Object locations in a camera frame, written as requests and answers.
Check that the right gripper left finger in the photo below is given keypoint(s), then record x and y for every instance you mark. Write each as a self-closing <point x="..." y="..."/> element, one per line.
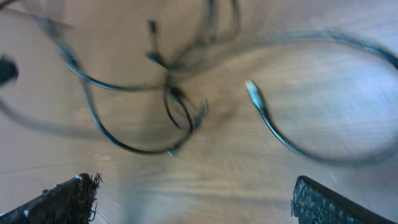
<point x="73" y="201"/>

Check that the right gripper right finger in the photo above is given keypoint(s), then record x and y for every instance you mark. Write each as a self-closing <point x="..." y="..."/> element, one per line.
<point x="314" y="203"/>

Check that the black USB cable silver plug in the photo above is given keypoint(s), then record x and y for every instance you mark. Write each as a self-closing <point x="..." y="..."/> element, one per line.
<point x="190" y="59"/>

